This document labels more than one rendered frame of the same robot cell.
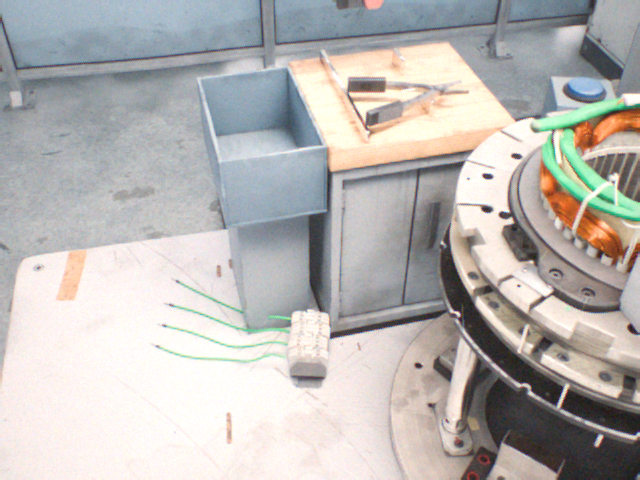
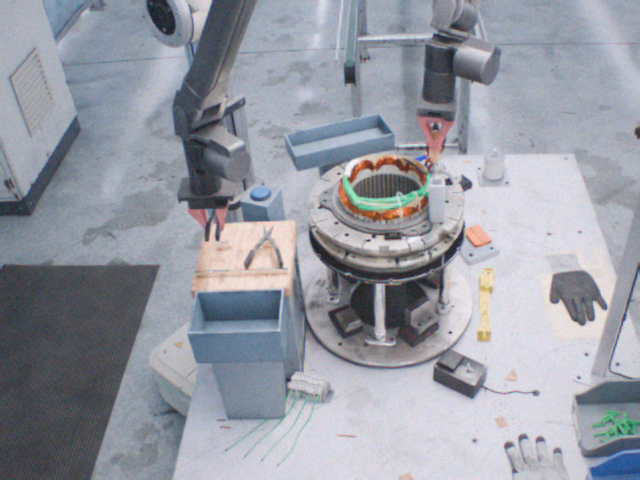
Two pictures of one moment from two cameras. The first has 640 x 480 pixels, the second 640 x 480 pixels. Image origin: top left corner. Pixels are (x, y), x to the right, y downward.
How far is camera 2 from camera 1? 1.04 m
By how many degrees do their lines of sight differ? 51
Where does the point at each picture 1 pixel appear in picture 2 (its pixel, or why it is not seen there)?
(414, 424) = (374, 354)
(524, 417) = not seen: hidden behind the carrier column
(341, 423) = (359, 387)
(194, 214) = not seen: outside the picture
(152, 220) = not seen: outside the picture
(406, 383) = (349, 351)
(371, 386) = (340, 370)
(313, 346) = (317, 381)
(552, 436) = (390, 310)
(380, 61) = (211, 253)
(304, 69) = (203, 285)
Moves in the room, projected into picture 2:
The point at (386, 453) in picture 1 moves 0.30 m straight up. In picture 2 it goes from (381, 372) to (378, 270)
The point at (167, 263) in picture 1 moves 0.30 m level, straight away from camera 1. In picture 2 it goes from (205, 455) to (64, 457)
